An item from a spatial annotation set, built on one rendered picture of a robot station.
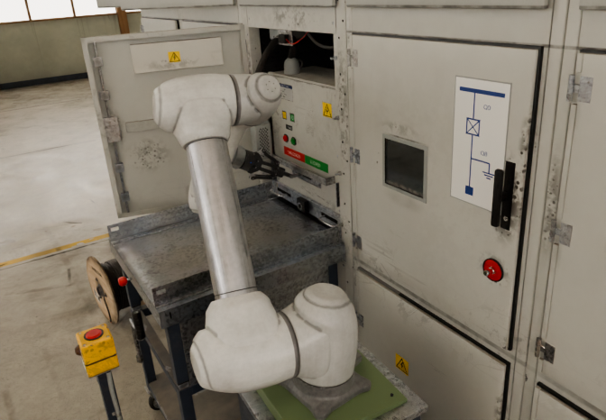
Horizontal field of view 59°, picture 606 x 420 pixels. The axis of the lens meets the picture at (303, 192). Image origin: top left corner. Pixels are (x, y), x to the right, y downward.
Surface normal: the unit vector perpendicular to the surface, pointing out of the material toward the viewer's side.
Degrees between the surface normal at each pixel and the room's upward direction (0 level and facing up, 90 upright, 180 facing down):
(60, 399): 0
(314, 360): 88
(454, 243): 90
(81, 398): 0
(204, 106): 62
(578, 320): 90
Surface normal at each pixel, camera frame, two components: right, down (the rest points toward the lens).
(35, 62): 0.53, 0.29
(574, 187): -0.84, 0.25
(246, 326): 0.29, -0.30
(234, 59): 0.28, 0.34
